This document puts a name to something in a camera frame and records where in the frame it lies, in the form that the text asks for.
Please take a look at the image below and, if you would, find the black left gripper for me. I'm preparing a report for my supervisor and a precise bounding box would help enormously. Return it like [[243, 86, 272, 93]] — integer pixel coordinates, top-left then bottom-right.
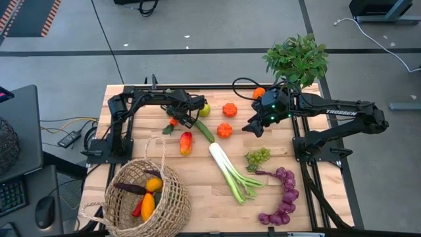
[[161, 90, 208, 130]]

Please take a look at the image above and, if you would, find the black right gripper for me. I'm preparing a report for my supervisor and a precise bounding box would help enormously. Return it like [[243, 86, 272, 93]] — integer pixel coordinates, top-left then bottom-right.
[[242, 98, 276, 138]]

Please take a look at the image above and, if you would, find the orange carrot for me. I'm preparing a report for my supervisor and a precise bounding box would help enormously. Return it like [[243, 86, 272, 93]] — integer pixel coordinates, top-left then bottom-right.
[[162, 117, 180, 136]]

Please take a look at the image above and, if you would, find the green grape bunch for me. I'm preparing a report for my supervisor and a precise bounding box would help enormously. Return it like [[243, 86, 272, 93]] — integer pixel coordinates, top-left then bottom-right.
[[244, 147, 273, 171]]

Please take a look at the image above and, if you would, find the red yellow mango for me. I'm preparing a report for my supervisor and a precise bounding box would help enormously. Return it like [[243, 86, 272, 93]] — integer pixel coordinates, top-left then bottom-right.
[[179, 131, 193, 157]]

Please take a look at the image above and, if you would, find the bumpy green cucumber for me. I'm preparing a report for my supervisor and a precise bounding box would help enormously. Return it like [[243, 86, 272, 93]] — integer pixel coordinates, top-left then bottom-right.
[[193, 120, 216, 144]]

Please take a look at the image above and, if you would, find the orange pumpkin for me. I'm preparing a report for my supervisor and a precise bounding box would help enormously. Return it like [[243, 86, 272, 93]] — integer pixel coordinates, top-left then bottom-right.
[[222, 102, 238, 119], [216, 122, 234, 139]]

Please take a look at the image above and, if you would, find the white green leek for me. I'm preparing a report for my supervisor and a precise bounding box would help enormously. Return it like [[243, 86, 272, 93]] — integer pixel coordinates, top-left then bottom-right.
[[209, 142, 266, 205]]

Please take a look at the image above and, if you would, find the yellow lemon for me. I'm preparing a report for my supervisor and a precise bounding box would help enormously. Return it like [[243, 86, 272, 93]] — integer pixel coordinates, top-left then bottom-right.
[[145, 177, 164, 193]]

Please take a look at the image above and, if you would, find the purple onion string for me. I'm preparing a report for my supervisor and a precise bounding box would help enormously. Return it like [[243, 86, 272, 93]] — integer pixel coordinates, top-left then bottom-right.
[[255, 167, 300, 226]]

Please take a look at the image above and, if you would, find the red chili pepper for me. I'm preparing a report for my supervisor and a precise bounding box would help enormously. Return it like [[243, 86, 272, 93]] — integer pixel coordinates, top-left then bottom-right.
[[132, 197, 145, 218]]

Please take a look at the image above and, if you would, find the green potted plant black pot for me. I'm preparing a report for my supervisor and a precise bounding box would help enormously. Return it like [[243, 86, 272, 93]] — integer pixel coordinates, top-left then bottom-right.
[[261, 32, 330, 90]]

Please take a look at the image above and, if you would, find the black power adapter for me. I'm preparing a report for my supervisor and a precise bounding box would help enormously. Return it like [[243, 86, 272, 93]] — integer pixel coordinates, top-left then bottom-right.
[[57, 130, 82, 149]]

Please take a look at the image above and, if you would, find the grey floor bar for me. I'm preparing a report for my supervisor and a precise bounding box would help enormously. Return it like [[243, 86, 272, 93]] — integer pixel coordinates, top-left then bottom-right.
[[389, 102, 421, 111]]

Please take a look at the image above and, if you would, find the black computer mouse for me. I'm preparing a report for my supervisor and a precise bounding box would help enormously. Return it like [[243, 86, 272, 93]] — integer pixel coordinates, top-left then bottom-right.
[[34, 196, 56, 230]]

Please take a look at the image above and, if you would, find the dark desk base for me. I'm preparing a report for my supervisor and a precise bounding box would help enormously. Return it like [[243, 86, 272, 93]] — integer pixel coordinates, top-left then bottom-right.
[[348, 0, 421, 26]]

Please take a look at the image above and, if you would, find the black woven ball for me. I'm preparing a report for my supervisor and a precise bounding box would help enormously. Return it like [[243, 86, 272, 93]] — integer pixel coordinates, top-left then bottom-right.
[[0, 117, 20, 177]]

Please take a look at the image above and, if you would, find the device with pink screen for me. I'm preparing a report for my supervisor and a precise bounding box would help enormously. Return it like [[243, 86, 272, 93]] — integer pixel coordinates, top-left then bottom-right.
[[0, 86, 16, 104]]

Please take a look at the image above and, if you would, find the orange striped floor mat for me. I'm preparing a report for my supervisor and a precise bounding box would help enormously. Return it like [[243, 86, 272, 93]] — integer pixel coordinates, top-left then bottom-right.
[[0, 0, 62, 38]]

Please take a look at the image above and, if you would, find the black backlit keyboard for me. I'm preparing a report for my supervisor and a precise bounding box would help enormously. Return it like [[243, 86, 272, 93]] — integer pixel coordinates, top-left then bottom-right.
[[0, 177, 28, 218]]

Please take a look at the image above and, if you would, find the black aluminium table frame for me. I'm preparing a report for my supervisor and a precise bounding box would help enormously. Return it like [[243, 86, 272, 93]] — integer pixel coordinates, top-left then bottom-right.
[[80, 74, 366, 237]]

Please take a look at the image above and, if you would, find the woven straw basket with handles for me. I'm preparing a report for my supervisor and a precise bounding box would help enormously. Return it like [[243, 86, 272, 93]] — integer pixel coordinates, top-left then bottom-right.
[[78, 136, 193, 237]]

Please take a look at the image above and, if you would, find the black cable bundle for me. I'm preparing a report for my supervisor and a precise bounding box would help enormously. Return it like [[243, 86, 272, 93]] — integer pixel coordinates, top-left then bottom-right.
[[83, 126, 99, 151]]

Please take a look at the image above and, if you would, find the yellow cable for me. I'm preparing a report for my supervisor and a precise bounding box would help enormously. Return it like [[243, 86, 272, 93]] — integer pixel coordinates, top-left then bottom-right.
[[41, 117, 99, 134]]

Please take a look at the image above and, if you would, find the black coiled cable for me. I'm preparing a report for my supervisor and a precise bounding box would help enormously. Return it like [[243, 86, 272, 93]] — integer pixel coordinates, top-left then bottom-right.
[[137, 0, 159, 18]]

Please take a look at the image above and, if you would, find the white cable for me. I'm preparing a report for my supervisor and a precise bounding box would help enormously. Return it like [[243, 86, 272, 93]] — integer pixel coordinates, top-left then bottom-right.
[[334, 17, 421, 74]]

